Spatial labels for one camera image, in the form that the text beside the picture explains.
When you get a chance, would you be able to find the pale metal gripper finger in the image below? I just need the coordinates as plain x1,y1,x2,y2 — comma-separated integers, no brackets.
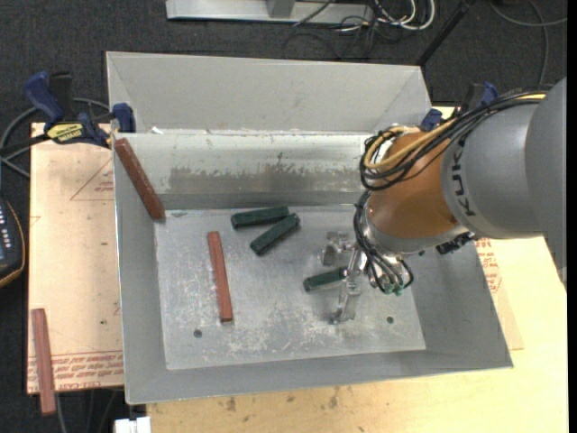
321,231,356,266
329,285,361,326

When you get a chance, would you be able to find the dark green flat block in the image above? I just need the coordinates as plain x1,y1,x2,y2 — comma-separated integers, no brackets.
302,265,350,293
230,205,291,231
249,212,302,257

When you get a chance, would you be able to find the grey metal bin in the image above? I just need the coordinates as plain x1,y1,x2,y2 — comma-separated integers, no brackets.
105,51,514,406

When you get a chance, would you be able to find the red-brown flat block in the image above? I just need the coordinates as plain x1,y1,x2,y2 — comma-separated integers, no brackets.
114,137,167,221
30,308,59,417
206,230,235,325

